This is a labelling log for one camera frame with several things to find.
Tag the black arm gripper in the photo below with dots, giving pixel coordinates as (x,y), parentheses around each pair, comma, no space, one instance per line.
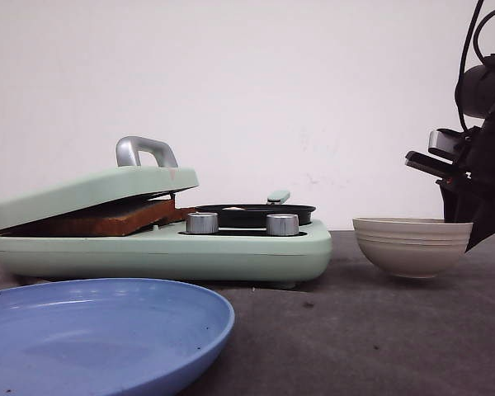
(469,196)

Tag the beige ribbed bowl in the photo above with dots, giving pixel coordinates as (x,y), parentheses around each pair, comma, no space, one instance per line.
(412,248)

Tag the toast slice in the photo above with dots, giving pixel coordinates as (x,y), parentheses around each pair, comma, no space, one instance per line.
(121,218)
(175,215)

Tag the breakfast maker lid with plate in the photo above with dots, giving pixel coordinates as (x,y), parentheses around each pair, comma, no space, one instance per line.
(144,167)

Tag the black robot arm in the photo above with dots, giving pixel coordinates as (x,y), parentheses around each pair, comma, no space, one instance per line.
(475,89)

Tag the mint green breakfast maker base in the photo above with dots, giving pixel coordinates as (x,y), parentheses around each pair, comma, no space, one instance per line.
(168,252)

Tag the shrimp in pan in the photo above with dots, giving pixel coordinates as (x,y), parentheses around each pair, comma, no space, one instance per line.
(234,208)

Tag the right silver knob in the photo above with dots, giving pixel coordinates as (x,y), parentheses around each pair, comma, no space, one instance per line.
(282,225)

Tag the silver knob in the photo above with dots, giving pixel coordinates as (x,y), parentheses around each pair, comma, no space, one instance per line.
(202,223)
(282,225)

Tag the small black frying pan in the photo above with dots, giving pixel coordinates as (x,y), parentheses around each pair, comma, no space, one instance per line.
(254,217)

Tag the left silver knob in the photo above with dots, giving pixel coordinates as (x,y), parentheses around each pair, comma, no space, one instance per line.
(202,223)

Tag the blue plate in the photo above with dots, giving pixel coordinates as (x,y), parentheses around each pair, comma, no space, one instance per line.
(109,336)

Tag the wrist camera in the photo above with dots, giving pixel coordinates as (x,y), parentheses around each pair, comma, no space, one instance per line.
(449,149)

